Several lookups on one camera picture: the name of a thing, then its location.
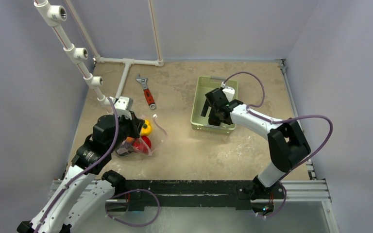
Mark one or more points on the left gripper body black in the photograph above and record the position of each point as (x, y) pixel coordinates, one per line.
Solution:
(127, 127)

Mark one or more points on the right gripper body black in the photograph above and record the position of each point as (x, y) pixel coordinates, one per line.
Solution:
(214, 112)

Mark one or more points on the green perforated basket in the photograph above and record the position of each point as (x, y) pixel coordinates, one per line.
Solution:
(198, 122)

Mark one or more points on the orange green mango toy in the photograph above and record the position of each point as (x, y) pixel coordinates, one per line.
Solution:
(129, 140)

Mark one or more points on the red tomato toy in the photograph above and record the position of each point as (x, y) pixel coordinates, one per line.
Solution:
(142, 145)

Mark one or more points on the yellow lemon toy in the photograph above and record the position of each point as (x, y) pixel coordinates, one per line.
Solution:
(146, 128)

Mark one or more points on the clear zip top bag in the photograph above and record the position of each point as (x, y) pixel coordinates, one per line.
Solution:
(152, 138)

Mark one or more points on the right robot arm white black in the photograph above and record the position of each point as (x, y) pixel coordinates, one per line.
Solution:
(287, 143)

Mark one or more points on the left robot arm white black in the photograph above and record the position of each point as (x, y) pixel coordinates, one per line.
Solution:
(68, 207)

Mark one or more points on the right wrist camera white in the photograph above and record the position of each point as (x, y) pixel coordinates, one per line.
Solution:
(228, 91)

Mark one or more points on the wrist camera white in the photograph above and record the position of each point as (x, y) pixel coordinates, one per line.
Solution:
(123, 106)
(228, 91)

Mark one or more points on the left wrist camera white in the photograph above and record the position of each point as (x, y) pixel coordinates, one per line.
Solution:
(123, 106)

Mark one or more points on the red handled adjustable wrench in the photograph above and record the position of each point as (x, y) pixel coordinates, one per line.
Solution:
(148, 96)

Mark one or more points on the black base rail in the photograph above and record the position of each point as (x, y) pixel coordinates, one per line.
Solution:
(240, 195)

